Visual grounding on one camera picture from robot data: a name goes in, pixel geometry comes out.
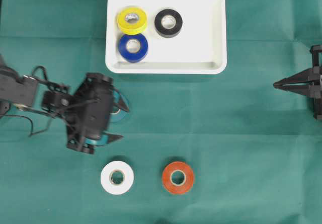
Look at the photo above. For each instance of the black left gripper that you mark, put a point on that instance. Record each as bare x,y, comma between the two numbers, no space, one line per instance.
75,140

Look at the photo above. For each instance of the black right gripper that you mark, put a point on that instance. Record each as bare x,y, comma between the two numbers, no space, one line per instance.
304,77

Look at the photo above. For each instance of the blue tape roll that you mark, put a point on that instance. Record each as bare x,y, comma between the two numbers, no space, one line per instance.
133,48

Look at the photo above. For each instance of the red tape roll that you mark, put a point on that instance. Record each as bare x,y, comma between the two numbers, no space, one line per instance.
178,177

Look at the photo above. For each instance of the yellow tape roll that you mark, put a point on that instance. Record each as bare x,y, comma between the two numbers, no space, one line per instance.
132,20

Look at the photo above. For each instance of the black tape roll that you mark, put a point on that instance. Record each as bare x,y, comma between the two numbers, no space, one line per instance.
168,23

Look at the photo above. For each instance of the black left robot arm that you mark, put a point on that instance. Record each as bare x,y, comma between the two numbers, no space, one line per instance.
34,93

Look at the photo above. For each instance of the green tape roll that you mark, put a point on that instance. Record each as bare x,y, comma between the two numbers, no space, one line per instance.
118,114

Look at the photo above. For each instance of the white tape roll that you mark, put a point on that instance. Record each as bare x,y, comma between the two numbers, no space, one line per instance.
117,177

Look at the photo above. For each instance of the white plastic case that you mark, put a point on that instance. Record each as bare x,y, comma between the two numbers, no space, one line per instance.
199,48

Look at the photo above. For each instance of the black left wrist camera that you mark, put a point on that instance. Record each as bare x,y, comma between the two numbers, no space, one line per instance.
94,117

